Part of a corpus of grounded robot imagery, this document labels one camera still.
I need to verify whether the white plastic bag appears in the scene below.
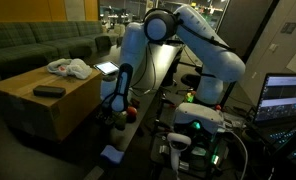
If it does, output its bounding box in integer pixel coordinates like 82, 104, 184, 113
66, 59, 92, 79

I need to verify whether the open laptop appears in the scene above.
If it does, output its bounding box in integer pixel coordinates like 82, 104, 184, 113
252, 73, 296, 151

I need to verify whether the white cloth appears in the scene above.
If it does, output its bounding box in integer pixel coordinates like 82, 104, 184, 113
47, 58, 71, 76

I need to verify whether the white VR controller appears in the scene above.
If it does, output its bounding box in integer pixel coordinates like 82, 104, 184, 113
167, 133, 191, 171

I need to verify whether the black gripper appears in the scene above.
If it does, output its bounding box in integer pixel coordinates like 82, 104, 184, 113
100, 104, 115, 125

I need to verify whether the green cloth wedge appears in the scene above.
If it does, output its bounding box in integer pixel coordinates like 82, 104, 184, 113
115, 112, 127, 131

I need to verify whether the white tablet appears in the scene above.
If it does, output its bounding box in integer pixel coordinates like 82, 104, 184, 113
94, 61, 119, 75

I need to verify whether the green plaid sofa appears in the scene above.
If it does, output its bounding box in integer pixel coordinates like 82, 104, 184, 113
0, 21, 118, 80

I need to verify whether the blue sponge block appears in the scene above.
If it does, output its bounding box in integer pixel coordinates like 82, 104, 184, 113
100, 145, 124, 164

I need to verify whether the cardboard box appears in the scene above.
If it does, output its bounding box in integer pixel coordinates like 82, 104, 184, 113
0, 67, 102, 141

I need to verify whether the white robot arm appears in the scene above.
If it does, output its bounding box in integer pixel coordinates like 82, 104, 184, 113
102, 5, 246, 126

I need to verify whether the black rectangular case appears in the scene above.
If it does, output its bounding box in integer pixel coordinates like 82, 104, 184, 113
33, 85, 66, 98

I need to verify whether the red apple toy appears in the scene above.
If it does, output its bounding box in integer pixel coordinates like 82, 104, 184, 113
127, 106, 137, 120

